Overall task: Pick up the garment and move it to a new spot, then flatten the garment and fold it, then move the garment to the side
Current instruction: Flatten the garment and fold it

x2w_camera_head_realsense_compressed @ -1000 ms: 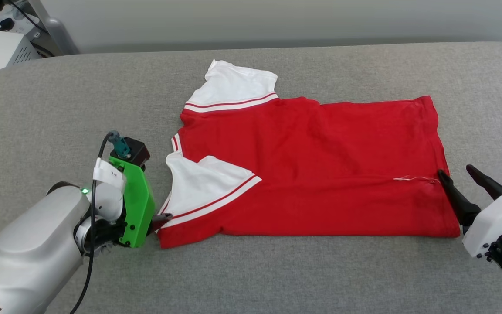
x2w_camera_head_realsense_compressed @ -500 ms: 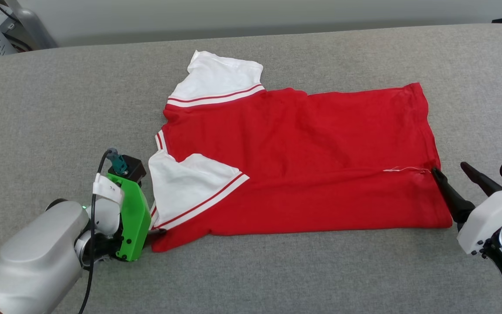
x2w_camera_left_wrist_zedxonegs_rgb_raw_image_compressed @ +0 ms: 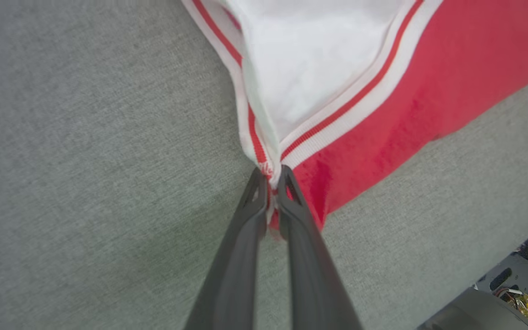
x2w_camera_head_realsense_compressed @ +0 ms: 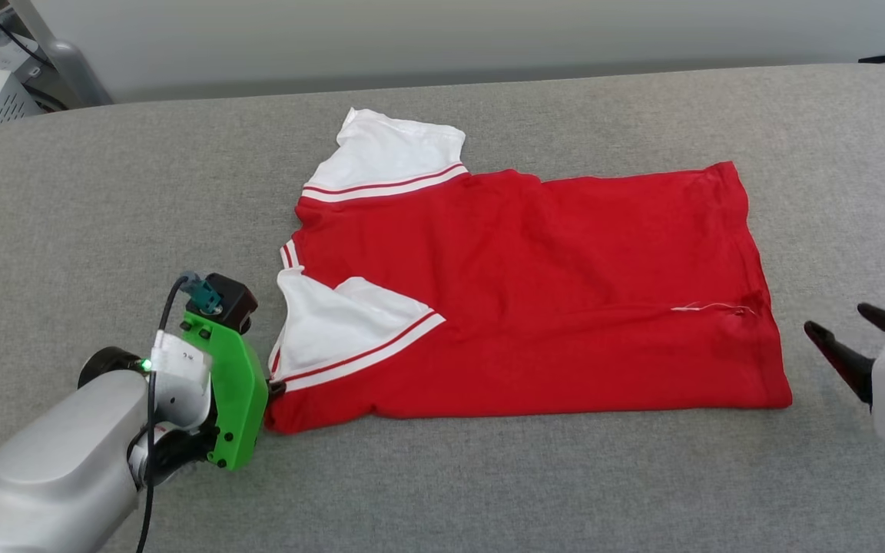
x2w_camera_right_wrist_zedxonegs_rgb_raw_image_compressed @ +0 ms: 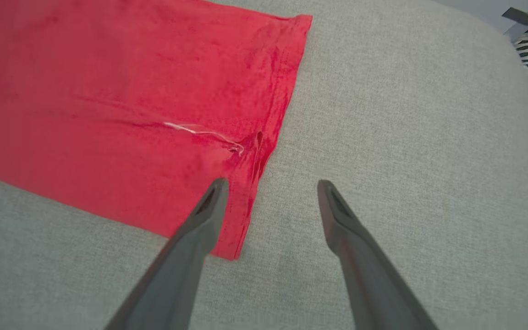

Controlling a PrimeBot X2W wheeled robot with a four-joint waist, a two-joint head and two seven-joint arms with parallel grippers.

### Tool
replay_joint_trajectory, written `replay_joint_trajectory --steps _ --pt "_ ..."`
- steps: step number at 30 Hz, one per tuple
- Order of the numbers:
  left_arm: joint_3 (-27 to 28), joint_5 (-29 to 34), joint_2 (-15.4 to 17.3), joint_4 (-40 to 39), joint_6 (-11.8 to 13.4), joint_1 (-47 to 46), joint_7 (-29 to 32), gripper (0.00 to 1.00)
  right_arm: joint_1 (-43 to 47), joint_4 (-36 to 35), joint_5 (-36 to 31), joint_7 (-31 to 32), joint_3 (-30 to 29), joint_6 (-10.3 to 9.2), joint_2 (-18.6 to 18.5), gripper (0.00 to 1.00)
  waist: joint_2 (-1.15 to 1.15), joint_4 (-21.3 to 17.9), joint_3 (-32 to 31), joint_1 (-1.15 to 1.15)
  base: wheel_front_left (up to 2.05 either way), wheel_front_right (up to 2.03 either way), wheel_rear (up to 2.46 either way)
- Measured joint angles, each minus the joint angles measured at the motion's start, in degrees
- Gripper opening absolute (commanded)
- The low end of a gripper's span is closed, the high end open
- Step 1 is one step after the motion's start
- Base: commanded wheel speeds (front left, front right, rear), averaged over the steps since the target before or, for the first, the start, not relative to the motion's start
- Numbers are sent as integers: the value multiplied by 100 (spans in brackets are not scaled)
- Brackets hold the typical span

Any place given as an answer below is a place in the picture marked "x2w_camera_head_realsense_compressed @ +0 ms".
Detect grey frame post with foot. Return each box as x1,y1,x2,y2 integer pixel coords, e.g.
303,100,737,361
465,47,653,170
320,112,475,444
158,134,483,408
8,0,114,108

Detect red and white shirt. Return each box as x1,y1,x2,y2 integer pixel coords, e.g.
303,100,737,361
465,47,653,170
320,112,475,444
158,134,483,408
264,108,794,435

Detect grey fabric sofa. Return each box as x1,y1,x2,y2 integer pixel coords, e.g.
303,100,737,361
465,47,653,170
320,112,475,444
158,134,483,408
0,63,885,553

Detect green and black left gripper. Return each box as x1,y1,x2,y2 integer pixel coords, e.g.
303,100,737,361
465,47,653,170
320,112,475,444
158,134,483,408
78,311,287,484

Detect white paper label strap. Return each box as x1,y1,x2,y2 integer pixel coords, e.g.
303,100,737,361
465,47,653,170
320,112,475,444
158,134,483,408
152,330,214,401

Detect black cable with teal connector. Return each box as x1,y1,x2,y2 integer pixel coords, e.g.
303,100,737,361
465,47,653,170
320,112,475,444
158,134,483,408
135,272,221,553

